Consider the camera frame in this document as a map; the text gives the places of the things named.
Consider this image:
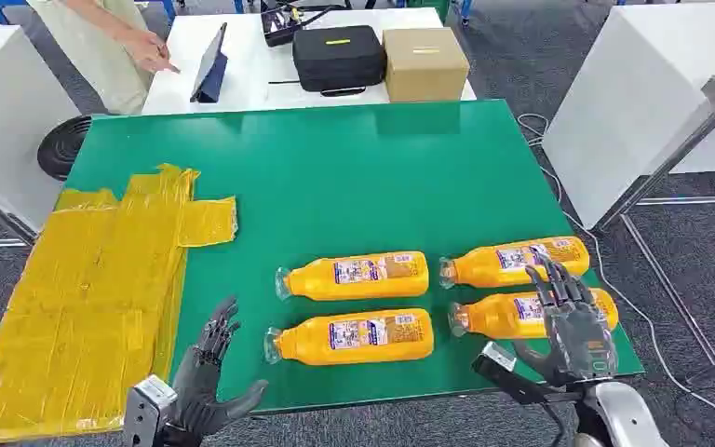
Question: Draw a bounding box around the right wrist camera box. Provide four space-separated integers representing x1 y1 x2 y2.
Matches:
471 342 582 409

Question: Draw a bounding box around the orange drink bottle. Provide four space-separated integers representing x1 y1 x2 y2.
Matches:
275 251 430 303
448 288 620 341
438 236 591 291
263 308 436 367

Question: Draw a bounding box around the person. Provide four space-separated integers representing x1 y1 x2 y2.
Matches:
26 0 181 117

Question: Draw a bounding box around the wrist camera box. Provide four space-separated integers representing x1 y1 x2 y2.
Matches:
471 342 582 409
123 374 179 447

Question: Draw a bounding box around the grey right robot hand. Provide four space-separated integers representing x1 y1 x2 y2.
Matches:
513 259 619 388

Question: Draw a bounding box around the green table mat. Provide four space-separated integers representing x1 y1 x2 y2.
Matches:
64 100 645 414

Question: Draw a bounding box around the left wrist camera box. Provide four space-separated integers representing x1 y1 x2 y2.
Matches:
123 374 179 447

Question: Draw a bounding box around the white floor cable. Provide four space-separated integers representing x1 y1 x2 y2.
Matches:
516 114 715 426

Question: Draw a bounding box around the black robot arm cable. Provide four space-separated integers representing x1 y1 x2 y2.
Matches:
541 400 573 447

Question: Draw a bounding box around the large white cabinet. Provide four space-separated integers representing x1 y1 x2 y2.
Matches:
542 3 715 231

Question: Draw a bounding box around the brown cardboard box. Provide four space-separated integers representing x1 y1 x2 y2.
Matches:
382 27 471 103

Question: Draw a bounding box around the black ribbed round stool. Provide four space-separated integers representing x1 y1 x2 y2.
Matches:
36 115 94 183

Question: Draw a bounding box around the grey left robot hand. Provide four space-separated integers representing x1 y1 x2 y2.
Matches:
158 295 270 447

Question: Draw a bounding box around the blue metal frame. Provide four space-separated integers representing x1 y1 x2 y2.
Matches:
0 0 178 27

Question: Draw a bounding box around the yellow plastic sheet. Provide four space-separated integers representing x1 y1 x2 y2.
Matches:
0 163 239 447

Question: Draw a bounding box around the black zip case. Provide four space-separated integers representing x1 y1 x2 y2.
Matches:
290 24 388 98

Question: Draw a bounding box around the white table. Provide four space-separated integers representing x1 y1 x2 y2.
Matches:
142 7 478 116

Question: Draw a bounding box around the tablet with dark cover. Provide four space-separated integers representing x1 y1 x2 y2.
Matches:
189 22 230 104

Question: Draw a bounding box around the black controller device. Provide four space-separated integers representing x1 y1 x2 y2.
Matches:
260 0 347 48

